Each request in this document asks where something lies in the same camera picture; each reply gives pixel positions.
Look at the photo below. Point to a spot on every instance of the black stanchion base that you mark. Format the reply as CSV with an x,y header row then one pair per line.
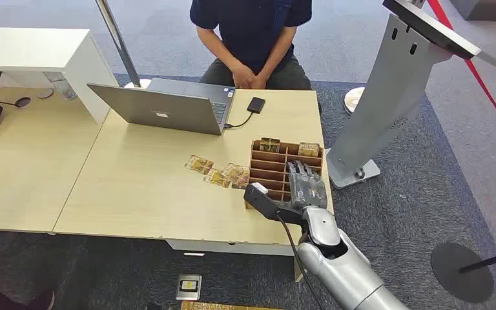
x,y
457,276

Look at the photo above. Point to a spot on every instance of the silver floor socket box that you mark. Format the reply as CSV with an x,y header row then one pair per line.
x,y
188,287

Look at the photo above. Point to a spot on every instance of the person's left hand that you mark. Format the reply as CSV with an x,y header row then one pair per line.
x,y
260,82

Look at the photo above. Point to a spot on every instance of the person's left forearm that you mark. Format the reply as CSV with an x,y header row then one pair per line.
x,y
278,51

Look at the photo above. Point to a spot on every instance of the grey laptop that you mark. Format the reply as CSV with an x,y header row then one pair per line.
x,y
166,109

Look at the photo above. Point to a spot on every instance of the black stanchion pole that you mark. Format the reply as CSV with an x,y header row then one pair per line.
x,y
494,259

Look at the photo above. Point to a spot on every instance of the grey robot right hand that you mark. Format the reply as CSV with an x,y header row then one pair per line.
x,y
308,190

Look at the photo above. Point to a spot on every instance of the grey slanted pole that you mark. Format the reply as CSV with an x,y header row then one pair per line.
x,y
117,40

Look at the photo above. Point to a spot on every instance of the clear plastic bottle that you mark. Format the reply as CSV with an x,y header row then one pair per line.
x,y
65,89

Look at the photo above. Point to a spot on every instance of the person's right forearm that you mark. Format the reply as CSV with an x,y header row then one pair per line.
x,y
220,49

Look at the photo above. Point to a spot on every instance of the white cabinet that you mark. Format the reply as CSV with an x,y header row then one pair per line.
x,y
38,53

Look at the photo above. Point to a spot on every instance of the gold patterned sheet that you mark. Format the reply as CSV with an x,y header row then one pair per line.
x,y
226,306

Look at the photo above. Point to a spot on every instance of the grey round disc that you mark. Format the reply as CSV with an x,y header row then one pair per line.
x,y
45,93

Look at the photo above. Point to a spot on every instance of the grey kiosk stand with screen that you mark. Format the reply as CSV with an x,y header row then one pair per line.
x,y
389,94

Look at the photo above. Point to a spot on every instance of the red barrier belt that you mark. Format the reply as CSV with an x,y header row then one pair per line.
x,y
479,81

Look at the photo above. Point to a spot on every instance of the person's right hand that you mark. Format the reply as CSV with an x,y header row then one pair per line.
x,y
243,78

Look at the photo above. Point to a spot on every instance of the white round pole base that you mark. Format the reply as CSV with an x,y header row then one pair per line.
x,y
143,83

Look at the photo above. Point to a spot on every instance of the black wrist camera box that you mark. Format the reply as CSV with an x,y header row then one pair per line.
x,y
263,201

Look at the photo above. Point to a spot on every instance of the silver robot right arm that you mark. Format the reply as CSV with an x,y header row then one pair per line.
x,y
342,265

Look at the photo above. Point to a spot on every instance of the person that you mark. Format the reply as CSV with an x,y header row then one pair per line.
x,y
252,30

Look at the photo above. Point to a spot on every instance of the wooden slotted card organizer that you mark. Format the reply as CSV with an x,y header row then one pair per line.
x,y
271,171

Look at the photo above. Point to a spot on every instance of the white round floor base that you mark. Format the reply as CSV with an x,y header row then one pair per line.
x,y
353,100

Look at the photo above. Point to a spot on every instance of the dark shoe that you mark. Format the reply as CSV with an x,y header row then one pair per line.
x,y
4,297

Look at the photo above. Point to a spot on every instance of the black card reader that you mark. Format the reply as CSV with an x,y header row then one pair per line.
x,y
256,105

